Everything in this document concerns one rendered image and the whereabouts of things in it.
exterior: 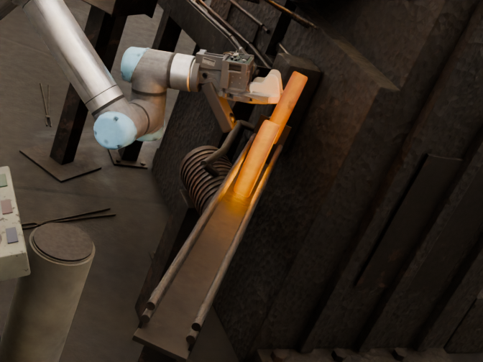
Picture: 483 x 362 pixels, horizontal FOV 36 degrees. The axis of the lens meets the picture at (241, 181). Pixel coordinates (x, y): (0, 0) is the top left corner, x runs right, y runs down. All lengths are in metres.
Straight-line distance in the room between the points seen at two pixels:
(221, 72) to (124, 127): 0.23
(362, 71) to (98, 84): 0.60
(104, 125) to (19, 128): 1.32
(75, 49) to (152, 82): 0.18
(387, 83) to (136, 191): 1.18
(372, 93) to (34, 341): 0.87
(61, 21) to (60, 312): 0.55
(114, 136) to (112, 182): 1.15
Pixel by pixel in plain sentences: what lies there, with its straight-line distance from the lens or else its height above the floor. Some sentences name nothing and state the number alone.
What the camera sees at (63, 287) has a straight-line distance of 1.38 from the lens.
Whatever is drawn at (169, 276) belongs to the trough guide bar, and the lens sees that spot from 1.00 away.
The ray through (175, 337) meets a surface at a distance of 0.99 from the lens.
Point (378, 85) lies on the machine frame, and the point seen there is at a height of 0.87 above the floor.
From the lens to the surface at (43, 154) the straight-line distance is 2.63.
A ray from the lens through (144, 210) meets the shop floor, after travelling 2.52.
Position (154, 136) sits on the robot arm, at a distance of 1.60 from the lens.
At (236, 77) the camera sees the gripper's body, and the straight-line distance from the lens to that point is 1.53.
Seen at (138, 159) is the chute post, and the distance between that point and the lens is 2.77.
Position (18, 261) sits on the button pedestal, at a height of 0.60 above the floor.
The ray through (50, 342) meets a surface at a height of 0.32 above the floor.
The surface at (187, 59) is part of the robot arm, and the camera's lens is 1.55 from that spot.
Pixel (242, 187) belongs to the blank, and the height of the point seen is 0.69.
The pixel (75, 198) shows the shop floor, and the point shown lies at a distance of 2.47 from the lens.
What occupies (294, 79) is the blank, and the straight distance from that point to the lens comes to 1.50.
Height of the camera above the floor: 1.34
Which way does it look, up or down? 27 degrees down
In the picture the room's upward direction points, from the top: 23 degrees clockwise
